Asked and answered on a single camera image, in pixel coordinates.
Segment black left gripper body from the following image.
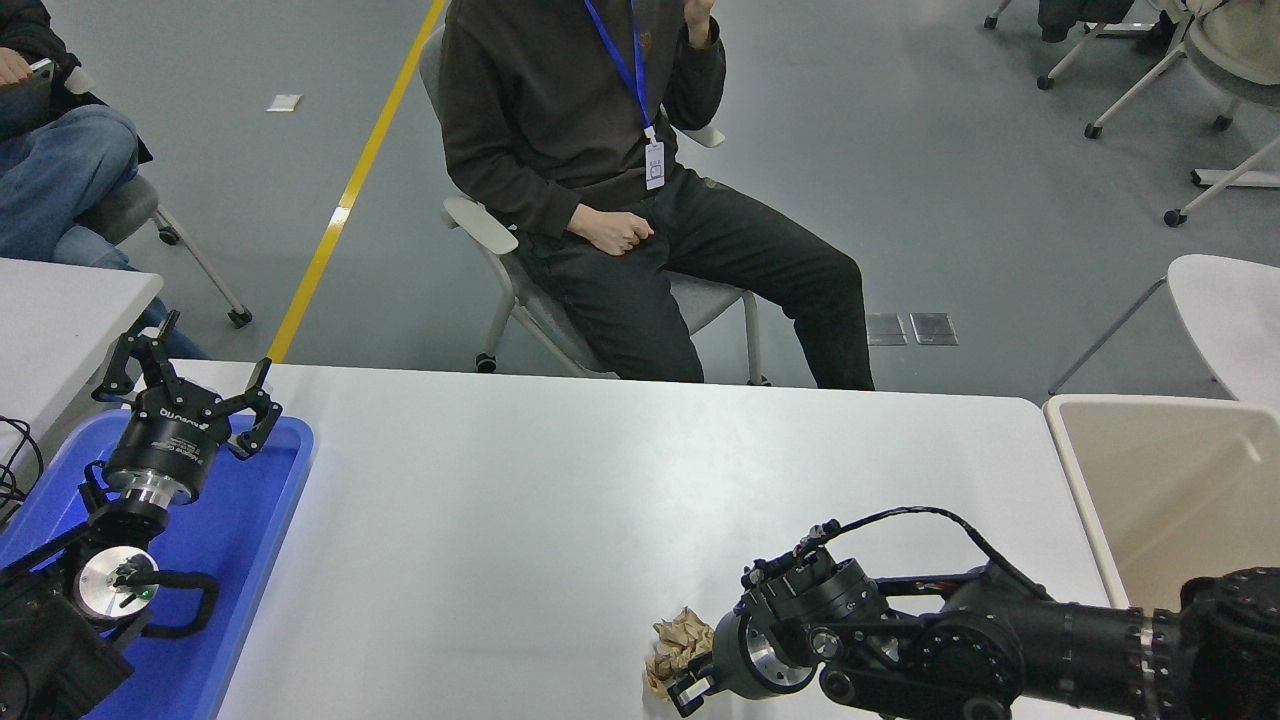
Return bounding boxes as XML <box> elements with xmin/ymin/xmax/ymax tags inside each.
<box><xmin>103</xmin><ymin>385</ymin><xmax>234</xmax><ymax>498</ymax></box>

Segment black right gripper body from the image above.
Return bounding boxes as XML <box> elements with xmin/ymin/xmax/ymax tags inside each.
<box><xmin>711</xmin><ymin>608</ymin><xmax>765</xmax><ymax>701</ymax></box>

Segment tan paper ball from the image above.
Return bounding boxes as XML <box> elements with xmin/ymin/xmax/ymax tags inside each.
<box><xmin>644</xmin><ymin>606</ymin><xmax>717</xmax><ymax>703</ymax></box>

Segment person's right hand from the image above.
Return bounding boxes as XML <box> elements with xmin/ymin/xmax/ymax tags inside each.
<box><xmin>566</xmin><ymin>205</ymin><xmax>655</xmax><ymax>257</ymax></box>

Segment blue plastic tray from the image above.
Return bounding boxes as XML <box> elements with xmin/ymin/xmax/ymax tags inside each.
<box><xmin>0</xmin><ymin>408</ymin><xmax>317</xmax><ymax>720</ymax></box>

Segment white side table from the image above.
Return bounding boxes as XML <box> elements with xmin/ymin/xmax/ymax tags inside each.
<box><xmin>0</xmin><ymin>258</ymin><xmax>164</xmax><ymax>461</ymax></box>

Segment grey wheeled chair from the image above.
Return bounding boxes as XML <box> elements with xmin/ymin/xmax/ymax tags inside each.
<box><xmin>65</xmin><ymin>68</ymin><xmax>253</xmax><ymax>329</ymax></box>

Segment person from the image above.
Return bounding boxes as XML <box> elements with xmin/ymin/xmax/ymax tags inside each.
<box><xmin>0</xmin><ymin>0</ymin><xmax>209</xmax><ymax>361</ymax></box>
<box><xmin>438</xmin><ymin>0</ymin><xmax>877</xmax><ymax>391</ymax></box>

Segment white grey office chair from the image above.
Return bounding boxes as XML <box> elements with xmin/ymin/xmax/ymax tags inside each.
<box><xmin>420</xmin><ymin>25</ymin><xmax>771</xmax><ymax>387</ymax></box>

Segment large pale plastic bin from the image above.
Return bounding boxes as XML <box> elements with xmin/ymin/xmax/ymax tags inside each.
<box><xmin>1043</xmin><ymin>394</ymin><xmax>1280</xmax><ymax>613</ymax></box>

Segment white round-seat chair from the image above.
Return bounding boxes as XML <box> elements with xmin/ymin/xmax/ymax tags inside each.
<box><xmin>1048</xmin><ymin>253</ymin><xmax>1280</xmax><ymax>409</ymax></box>

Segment white chair base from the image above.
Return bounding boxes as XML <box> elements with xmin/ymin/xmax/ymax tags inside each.
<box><xmin>984</xmin><ymin>0</ymin><xmax>1161</xmax><ymax>91</ymax></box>

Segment white chair legs with wheel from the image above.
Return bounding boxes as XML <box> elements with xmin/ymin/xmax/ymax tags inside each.
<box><xmin>1165</xmin><ymin>135</ymin><xmax>1280</xmax><ymax>229</ymax></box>

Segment white chair beige seat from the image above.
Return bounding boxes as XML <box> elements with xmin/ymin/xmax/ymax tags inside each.
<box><xmin>1085</xmin><ymin>0</ymin><xmax>1280</xmax><ymax>141</ymax></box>

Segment black cable bundle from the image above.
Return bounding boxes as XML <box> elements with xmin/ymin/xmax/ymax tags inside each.
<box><xmin>0</xmin><ymin>415</ymin><xmax>46</xmax><ymax>526</ymax></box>

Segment blue lanyard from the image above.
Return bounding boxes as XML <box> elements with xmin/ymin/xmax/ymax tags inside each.
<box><xmin>584</xmin><ymin>0</ymin><xmax>657</xmax><ymax>146</ymax></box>

